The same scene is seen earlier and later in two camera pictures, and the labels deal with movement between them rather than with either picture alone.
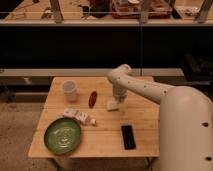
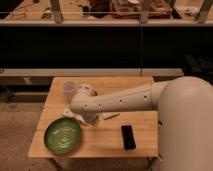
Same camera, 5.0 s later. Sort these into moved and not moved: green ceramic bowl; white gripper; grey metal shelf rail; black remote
Moved: white gripper
Not moved: black remote; grey metal shelf rail; green ceramic bowl
